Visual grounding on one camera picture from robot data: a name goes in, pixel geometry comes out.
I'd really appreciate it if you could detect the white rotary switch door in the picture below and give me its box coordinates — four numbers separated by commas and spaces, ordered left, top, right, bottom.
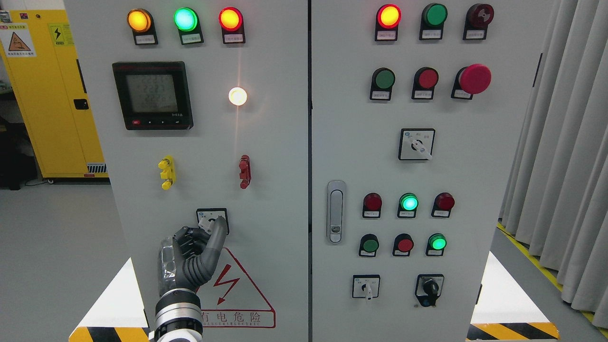
196, 208, 230, 235

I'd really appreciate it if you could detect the dark red indicator middle left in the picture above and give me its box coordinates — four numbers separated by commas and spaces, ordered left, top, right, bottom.
362, 192, 382, 219

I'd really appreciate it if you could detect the dark red indicator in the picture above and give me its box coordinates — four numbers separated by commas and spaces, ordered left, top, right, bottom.
431, 192, 456, 218
362, 192, 382, 219

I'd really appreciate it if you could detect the small clear indicator lamp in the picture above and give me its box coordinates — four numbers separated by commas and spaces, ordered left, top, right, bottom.
228, 87, 248, 106

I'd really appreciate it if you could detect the green lit indicator middle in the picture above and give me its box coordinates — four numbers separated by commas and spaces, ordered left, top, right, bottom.
397, 192, 419, 219

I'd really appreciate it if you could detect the green lit indicator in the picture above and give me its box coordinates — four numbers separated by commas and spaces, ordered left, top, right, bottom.
397, 192, 419, 219
173, 7, 204, 45

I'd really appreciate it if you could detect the green push button upper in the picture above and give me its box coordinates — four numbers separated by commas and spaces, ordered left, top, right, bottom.
369, 67, 396, 101

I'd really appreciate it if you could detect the grey left cabinet door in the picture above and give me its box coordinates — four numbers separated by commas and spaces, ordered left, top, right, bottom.
64, 0, 309, 342

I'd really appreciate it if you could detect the grey cabinet door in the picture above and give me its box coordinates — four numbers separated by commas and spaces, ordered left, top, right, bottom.
64, 0, 309, 342
311, 0, 557, 342

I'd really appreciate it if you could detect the red push button lower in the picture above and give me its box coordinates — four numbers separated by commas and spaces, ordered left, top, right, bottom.
392, 233, 414, 257

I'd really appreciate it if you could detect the red push button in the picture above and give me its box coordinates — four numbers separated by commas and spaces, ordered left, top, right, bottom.
411, 66, 439, 100
392, 233, 414, 257

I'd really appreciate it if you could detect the grey right cabinet door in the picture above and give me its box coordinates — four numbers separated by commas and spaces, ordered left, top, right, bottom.
311, 0, 557, 342

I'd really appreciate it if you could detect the dark red indicator middle right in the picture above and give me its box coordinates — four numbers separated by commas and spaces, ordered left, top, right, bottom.
431, 192, 456, 218

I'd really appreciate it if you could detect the red electrical hazard sticker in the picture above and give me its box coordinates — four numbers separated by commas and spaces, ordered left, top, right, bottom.
198, 247, 276, 329

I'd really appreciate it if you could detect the green lit push button lower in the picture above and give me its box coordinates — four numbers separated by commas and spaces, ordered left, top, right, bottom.
425, 232, 447, 257

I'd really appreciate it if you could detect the red push button upper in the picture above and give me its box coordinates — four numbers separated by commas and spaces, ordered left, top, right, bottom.
411, 66, 439, 100

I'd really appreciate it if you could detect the red lit indicator left door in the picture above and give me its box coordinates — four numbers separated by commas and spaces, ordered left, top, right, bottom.
218, 7, 246, 45

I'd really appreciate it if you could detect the red lit indicator door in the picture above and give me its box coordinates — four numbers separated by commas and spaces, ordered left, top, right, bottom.
374, 4, 401, 42
218, 7, 246, 45

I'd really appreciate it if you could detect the black digital power meter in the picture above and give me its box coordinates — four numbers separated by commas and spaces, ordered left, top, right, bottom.
112, 61, 193, 130

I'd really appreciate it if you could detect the red lit indicator right door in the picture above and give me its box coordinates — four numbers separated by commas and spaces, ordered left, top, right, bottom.
374, 4, 401, 42

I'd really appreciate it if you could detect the green lit indicator top left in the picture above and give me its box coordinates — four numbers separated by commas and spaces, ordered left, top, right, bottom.
173, 7, 204, 45

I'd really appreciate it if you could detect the red mushroom emergency stop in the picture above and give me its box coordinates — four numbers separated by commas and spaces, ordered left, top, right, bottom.
450, 64, 492, 100

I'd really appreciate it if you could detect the green unlit indicator top right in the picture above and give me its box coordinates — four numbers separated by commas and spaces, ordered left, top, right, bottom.
419, 3, 448, 40

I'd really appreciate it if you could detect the amber indicator light top left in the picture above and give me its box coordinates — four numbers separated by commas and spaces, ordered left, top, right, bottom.
127, 8, 158, 46

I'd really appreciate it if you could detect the dark red buzzer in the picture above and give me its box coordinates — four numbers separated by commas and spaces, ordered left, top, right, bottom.
463, 3, 494, 40

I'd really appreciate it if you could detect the left striped cabinet base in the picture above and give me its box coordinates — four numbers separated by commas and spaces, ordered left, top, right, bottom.
68, 259, 150, 342

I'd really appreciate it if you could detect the striped cabinet base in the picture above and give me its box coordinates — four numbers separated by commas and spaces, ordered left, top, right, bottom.
465, 253, 560, 342
68, 259, 150, 342

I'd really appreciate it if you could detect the right striped cabinet base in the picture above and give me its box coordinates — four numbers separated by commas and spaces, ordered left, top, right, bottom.
465, 253, 560, 342

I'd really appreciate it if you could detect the grey curtain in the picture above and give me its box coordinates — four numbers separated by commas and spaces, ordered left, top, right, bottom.
501, 0, 608, 328

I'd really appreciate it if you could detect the yellow safety cabinet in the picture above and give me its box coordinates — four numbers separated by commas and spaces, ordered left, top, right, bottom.
1, 9, 108, 179

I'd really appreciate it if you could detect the silver cabinet door handle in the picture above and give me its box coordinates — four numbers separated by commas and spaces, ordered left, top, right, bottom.
326, 180, 347, 243

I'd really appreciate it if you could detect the white rotary switch upper right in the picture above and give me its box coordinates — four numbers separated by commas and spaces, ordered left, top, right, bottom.
398, 128, 435, 162

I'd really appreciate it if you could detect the white rotary switch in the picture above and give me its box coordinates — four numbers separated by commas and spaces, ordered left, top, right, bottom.
398, 128, 435, 162
351, 274, 381, 300

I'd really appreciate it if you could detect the white rotary switch lower right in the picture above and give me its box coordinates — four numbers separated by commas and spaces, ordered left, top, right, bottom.
351, 274, 381, 300

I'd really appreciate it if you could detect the black selector knob switch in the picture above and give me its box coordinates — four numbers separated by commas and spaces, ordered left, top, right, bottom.
415, 274, 445, 307

